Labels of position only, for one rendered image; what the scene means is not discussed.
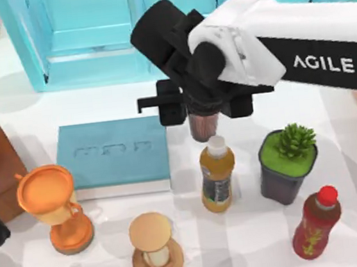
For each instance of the orange trophy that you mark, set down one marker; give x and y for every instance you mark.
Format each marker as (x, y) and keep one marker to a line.
(52, 199)

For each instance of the red bottle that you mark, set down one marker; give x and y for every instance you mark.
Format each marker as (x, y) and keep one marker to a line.
(316, 224)

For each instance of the green plant in dark pot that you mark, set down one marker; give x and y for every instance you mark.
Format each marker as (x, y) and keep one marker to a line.
(285, 166)

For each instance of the light blue rack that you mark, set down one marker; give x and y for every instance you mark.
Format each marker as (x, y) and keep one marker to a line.
(96, 36)

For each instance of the brown tissue box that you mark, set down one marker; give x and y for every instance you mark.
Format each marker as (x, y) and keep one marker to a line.
(4, 179)

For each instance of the orange bottle with white cap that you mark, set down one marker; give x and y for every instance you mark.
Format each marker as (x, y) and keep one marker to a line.
(216, 180)

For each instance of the blue book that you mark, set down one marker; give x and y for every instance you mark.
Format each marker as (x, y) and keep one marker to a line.
(113, 157)

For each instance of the brown cup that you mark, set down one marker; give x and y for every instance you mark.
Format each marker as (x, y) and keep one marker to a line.
(204, 125)

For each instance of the wooden hourglass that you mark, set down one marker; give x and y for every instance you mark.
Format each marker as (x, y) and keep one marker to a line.
(154, 242)

